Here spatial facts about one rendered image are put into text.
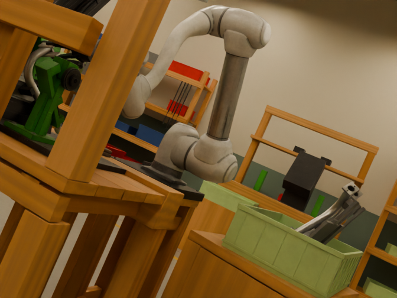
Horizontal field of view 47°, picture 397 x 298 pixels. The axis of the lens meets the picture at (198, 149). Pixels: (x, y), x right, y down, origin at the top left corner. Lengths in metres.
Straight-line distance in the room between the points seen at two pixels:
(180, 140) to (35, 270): 1.06
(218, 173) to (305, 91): 5.29
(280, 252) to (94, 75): 0.89
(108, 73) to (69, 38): 0.13
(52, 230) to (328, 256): 0.90
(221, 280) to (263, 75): 5.91
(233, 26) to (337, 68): 5.43
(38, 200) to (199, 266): 0.74
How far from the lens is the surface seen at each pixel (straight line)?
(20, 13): 1.37
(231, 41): 1.93
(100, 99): 1.18
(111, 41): 1.22
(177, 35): 1.84
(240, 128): 7.28
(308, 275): 1.65
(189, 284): 1.78
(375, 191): 6.94
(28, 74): 1.78
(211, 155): 2.01
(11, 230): 2.41
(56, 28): 1.27
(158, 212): 1.67
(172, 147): 2.12
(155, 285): 2.32
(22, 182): 1.29
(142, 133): 7.22
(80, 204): 1.42
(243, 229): 1.71
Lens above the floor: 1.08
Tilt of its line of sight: level
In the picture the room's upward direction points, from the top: 24 degrees clockwise
